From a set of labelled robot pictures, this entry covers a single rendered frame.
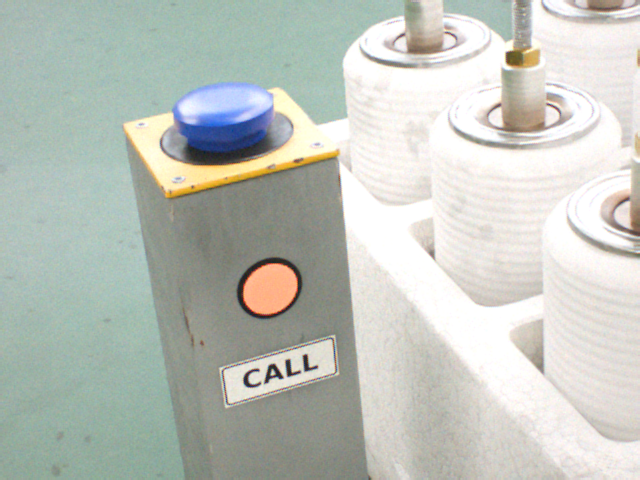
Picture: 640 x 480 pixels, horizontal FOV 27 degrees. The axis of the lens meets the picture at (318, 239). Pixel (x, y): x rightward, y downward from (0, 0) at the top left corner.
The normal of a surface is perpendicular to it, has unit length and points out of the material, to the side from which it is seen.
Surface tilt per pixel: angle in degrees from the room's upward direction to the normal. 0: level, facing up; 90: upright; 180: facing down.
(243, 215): 90
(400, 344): 90
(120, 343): 0
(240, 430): 90
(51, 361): 0
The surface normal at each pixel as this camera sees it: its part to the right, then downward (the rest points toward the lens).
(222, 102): -0.09, -0.87
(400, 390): -0.93, 0.25
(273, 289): 0.36, 0.39
